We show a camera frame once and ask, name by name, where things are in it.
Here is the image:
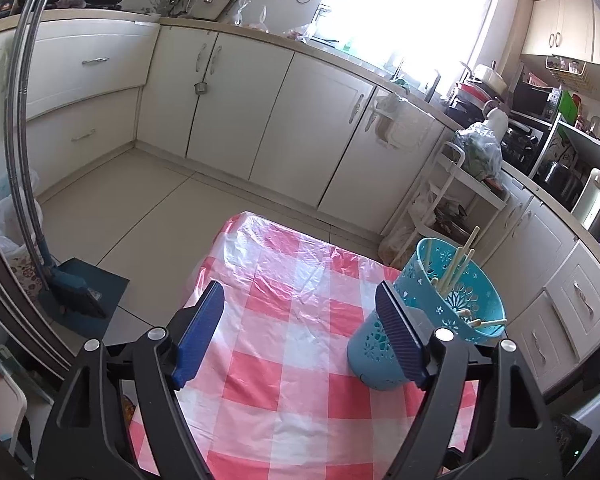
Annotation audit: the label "black countertop oven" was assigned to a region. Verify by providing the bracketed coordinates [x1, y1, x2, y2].
[500, 112, 551, 173]

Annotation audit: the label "green filled plastic bag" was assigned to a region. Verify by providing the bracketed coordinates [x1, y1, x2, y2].
[452, 122, 505, 183]

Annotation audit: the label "blue long-handled dustpan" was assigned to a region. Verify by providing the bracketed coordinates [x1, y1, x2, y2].
[5, 0, 131, 338]

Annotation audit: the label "white hanging plastic bag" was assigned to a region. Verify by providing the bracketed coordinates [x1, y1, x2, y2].
[372, 92, 448, 151]

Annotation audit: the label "dark chopping board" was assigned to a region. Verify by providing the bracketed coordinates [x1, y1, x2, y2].
[195, 0, 238, 21]

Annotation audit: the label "white rolling storage cart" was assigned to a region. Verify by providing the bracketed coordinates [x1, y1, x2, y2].
[395, 140, 513, 266]

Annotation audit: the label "crumpled clear plastic bag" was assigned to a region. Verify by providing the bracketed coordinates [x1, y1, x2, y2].
[377, 187, 438, 266]

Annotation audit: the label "bundle of wooden chopsticks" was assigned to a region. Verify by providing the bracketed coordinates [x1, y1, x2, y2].
[416, 226, 509, 332]

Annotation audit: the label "blue perforated plastic basket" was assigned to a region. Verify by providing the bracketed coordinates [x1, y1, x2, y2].
[347, 237, 507, 392]

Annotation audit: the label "white counter shelf rack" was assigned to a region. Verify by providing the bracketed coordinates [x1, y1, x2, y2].
[530, 110, 600, 196]

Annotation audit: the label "clear knotted plastic bag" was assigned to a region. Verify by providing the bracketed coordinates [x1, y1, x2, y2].
[250, 7, 273, 33]
[282, 22, 321, 43]
[229, 0, 253, 28]

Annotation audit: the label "cream lower kitchen cabinets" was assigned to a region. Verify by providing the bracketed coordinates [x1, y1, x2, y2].
[0, 10, 600, 396]

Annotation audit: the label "cream upper cabinets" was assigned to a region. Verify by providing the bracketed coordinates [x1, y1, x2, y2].
[520, 0, 600, 68]

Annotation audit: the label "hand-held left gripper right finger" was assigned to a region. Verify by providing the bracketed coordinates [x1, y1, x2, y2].
[374, 280, 567, 480]

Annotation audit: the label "blue long-handled broom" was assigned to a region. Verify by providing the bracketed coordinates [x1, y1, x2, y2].
[2, 0, 108, 321]

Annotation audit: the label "green cutting board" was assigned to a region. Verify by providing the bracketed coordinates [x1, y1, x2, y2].
[557, 89, 581, 123]

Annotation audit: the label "white thermos jug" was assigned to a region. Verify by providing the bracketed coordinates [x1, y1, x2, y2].
[484, 100, 511, 133]

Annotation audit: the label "red white checkered tablecloth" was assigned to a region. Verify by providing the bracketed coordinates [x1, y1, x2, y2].
[129, 212, 481, 480]

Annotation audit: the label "white water boiler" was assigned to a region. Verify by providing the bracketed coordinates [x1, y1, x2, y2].
[572, 167, 600, 233]

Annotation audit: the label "black microwave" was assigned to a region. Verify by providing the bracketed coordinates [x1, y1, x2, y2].
[510, 80, 561, 121]

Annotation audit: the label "kitchen window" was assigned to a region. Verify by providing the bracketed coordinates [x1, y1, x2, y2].
[312, 0, 498, 83]

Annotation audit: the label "dark metal pan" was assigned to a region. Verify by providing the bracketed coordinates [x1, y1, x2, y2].
[430, 200, 473, 241]

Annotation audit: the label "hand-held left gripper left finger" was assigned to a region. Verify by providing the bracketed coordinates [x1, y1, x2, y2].
[34, 280, 227, 480]

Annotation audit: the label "stacked cooking pots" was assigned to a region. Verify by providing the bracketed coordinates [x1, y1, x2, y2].
[450, 62, 510, 116]

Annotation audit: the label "black toaster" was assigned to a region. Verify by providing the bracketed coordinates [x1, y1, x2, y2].
[535, 160, 583, 201]

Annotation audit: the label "wire hanging basket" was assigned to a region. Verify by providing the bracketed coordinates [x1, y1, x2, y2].
[545, 54, 588, 81]

